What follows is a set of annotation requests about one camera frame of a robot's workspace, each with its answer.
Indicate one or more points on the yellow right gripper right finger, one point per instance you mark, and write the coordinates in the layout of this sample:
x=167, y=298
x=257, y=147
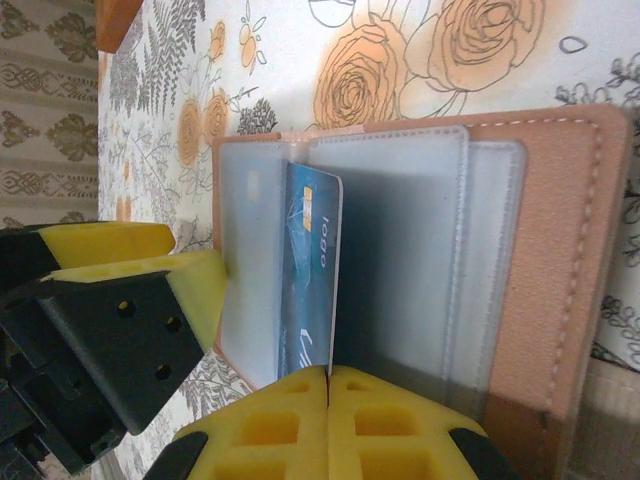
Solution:
x=390, y=440

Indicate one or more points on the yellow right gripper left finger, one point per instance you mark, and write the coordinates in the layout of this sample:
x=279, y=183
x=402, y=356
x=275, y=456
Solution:
x=270, y=440

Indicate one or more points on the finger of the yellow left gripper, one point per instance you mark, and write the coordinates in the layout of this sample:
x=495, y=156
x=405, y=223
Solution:
x=110, y=240
x=150, y=300

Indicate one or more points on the blue credit card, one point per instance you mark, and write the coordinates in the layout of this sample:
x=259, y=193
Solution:
x=305, y=280

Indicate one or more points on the pink leather card holder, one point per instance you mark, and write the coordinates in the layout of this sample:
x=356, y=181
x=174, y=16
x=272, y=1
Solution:
x=550, y=250

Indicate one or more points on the floral patterned tablecloth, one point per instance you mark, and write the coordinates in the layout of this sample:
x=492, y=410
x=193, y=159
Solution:
x=350, y=50

